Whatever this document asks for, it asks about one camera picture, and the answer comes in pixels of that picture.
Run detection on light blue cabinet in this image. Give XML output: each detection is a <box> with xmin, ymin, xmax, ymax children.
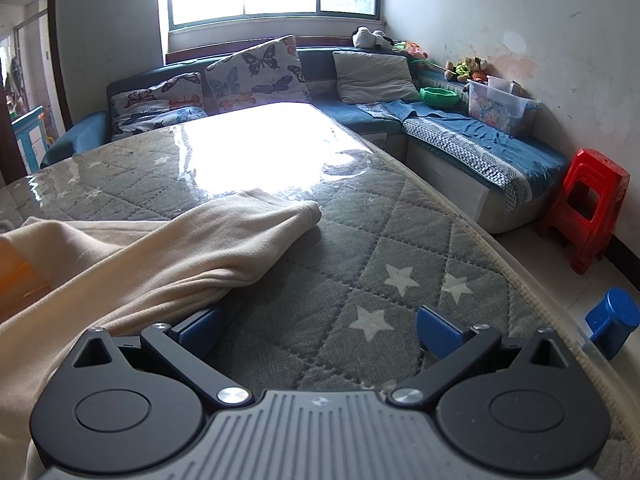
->
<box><xmin>12</xmin><ymin>106</ymin><xmax>51</xmax><ymax>176</ymax></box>

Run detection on blue corner sofa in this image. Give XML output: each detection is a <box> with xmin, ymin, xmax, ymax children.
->
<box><xmin>40</xmin><ymin>47</ymin><xmax>571</xmax><ymax>236</ymax></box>

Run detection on dark wooden door frame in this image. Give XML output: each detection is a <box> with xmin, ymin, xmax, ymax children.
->
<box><xmin>47</xmin><ymin>0</ymin><xmax>73</xmax><ymax>133</ymax></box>

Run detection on brown and green plush toys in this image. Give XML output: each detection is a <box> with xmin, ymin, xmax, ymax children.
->
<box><xmin>445</xmin><ymin>56</ymin><xmax>490</xmax><ymax>83</ymax></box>

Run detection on clear plastic storage box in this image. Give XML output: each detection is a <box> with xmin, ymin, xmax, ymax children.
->
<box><xmin>467</xmin><ymin>76</ymin><xmax>543</xmax><ymax>137</ymax></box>

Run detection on green plastic bowl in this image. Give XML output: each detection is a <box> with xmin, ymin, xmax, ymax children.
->
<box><xmin>419</xmin><ymin>87</ymin><xmax>460</xmax><ymax>108</ymax></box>

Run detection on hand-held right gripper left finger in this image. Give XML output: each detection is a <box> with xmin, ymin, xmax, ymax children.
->
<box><xmin>70</xmin><ymin>305</ymin><xmax>253</xmax><ymax>408</ymax></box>

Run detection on grey pillow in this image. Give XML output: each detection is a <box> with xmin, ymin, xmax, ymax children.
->
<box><xmin>332</xmin><ymin>50</ymin><xmax>421</xmax><ymax>106</ymax></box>

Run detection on panda plush toy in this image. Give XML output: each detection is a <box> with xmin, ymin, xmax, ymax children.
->
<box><xmin>352</xmin><ymin>26</ymin><xmax>396</xmax><ymax>51</ymax></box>

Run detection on blue sofa blanket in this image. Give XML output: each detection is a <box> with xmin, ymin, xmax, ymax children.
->
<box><xmin>355</xmin><ymin>99</ymin><xmax>568</xmax><ymax>181</ymax></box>

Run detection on blue plastic stool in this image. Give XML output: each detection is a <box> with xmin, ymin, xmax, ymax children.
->
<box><xmin>582</xmin><ymin>287</ymin><xmax>640</xmax><ymax>361</ymax></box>

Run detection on red plastic stool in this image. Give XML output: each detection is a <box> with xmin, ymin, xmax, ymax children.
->
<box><xmin>536</xmin><ymin>149</ymin><xmax>631</xmax><ymax>276</ymax></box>

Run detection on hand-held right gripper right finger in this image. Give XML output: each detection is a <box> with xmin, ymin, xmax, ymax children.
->
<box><xmin>390</xmin><ymin>305</ymin><xmax>571</xmax><ymax>406</ymax></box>

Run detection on pink and green toy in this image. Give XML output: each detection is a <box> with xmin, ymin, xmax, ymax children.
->
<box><xmin>395</xmin><ymin>40</ymin><xmax>428</xmax><ymax>61</ymax></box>

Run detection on cream garment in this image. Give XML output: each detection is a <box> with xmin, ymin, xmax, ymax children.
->
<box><xmin>0</xmin><ymin>187</ymin><xmax>323</xmax><ymax>480</ymax></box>

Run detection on small butterfly print pillow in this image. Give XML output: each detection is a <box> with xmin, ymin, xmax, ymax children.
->
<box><xmin>109</xmin><ymin>72</ymin><xmax>208</xmax><ymax>142</ymax></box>

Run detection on large butterfly print pillow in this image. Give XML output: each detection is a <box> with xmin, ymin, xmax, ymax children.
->
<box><xmin>204</xmin><ymin>35</ymin><xmax>312</xmax><ymax>116</ymax></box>

